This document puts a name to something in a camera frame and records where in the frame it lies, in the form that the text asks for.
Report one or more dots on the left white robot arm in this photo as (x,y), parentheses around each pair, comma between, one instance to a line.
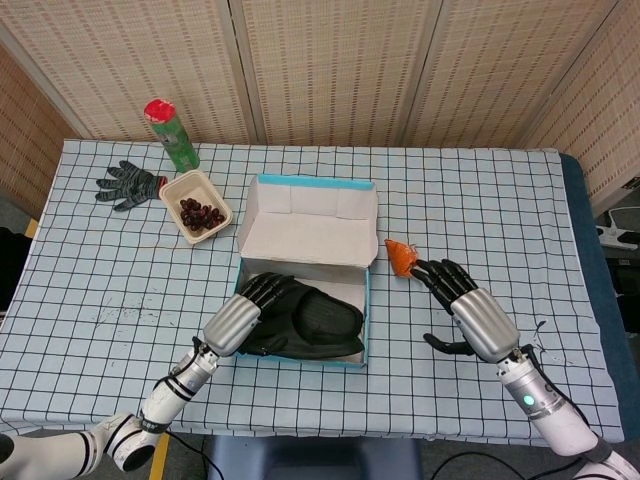
(170,395)

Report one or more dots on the beige food container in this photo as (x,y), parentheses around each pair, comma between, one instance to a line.
(195,187)

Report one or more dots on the blue cardboard shoe box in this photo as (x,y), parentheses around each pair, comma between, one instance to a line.
(310,230)

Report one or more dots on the blue checkered tablecloth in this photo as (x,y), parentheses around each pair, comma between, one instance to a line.
(125,280)

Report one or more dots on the green can with red lid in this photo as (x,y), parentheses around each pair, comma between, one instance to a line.
(175,137)

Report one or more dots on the pile of dark red cherries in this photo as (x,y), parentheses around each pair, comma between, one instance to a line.
(200,215)

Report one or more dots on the dark blue table pad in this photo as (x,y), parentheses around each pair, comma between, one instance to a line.
(580,190)

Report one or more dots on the black rubber slipper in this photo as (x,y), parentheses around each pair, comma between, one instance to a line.
(300,351)
(325,320)

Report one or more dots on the woven bamboo screen panel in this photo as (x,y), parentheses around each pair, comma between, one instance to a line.
(150,65)
(610,125)
(335,65)
(500,65)
(25,140)

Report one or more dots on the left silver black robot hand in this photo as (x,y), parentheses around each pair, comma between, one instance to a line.
(232,322)

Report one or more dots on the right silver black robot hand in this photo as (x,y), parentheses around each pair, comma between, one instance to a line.
(482,320)

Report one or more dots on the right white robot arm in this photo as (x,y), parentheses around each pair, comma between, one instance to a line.
(550,415)

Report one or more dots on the crumpled orange snack bag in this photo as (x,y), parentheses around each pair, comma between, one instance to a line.
(400,257)

